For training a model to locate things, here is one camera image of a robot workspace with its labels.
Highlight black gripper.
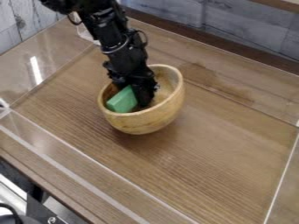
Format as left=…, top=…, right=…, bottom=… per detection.
left=102, top=30, right=158, bottom=108

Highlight green rectangular block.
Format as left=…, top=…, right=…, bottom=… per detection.
left=107, top=86, right=138, bottom=113

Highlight wooden bowl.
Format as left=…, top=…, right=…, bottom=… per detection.
left=98, top=64, right=185, bottom=135

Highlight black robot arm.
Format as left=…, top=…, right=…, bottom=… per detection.
left=39, top=0, right=158, bottom=107

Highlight clear acrylic enclosure walls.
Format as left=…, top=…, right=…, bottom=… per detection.
left=0, top=21, right=299, bottom=224

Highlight black metal table frame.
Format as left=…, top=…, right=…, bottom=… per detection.
left=0, top=158, right=86, bottom=224

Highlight black cable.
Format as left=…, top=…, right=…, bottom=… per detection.
left=0, top=202, right=23, bottom=224

